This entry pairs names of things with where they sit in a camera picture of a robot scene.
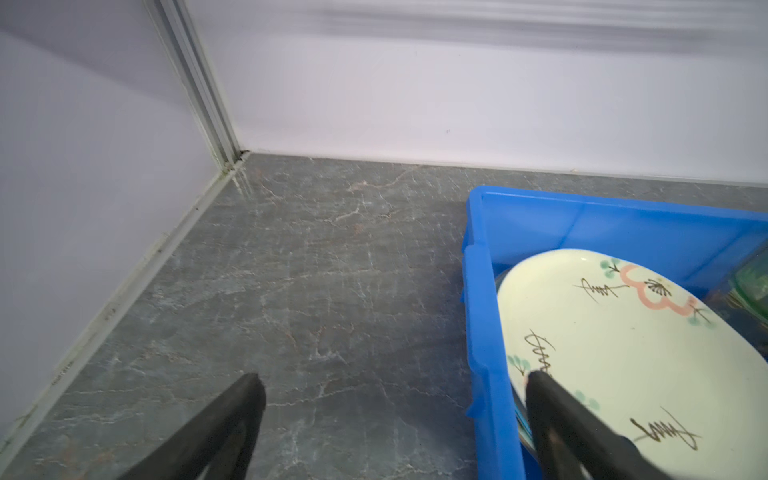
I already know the cream floral plate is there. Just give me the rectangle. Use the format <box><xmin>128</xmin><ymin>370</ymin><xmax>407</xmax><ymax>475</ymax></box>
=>
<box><xmin>497</xmin><ymin>249</ymin><xmax>767</xmax><ymax>479</ymax></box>

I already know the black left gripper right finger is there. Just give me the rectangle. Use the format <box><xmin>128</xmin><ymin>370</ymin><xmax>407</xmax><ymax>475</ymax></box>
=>
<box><xmin>526</xmin><ymin>371</ymin><xmax>669</xmax><ymax>480</ymax></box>

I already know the white watermelon plate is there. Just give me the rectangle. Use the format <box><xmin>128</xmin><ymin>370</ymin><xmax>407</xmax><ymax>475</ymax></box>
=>
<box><xmin>495</xmin><ymin>267</ymin><xmax>536</xmax><ymax>457</ymax></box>

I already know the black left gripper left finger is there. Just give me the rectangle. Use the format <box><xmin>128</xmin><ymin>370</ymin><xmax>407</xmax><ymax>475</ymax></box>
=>
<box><xmin>121</xmin><ymin>373</ymin><xmax>266</xmax><ymax>479</ymax></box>

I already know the blue plastic bin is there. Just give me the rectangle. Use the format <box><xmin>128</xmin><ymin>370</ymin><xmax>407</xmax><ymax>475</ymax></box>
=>
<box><xmin>462</xmin><ymin>186</ymin><xmax>767</xmax><ymax>479</ymax></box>

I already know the green glass cup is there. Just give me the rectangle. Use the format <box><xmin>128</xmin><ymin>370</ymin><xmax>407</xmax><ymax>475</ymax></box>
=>
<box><xmin>729</xmin><ymin>244</ymin><xmax>767</xmax><ymax>322</ymax></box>

